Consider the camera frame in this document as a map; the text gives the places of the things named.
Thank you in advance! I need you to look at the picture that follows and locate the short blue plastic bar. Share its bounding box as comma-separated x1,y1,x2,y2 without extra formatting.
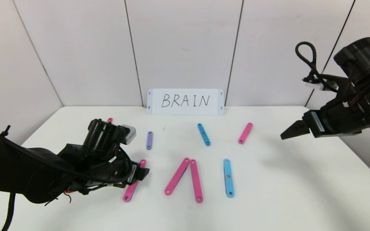
197,124,211,147

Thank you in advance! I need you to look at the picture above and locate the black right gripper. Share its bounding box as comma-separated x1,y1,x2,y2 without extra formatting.
280,98,364,140

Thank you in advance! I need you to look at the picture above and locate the long blue bar orange dot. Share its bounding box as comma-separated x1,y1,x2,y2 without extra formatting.
223,159,235,198

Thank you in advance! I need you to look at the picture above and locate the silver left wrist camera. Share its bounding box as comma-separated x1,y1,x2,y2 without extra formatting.
119,124,137,145

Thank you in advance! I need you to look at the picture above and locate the looped black camera cable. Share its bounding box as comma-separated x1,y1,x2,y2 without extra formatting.
295,41,337,92

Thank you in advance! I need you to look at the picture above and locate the short pink plastic bar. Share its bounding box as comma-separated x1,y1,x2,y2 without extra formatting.
238,123,253,145

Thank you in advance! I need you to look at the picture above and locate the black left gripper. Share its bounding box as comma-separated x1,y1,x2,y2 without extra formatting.
110,159,150,185

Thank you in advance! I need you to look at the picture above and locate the white BRAIN word card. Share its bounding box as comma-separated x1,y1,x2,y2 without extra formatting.
146,89,225,116

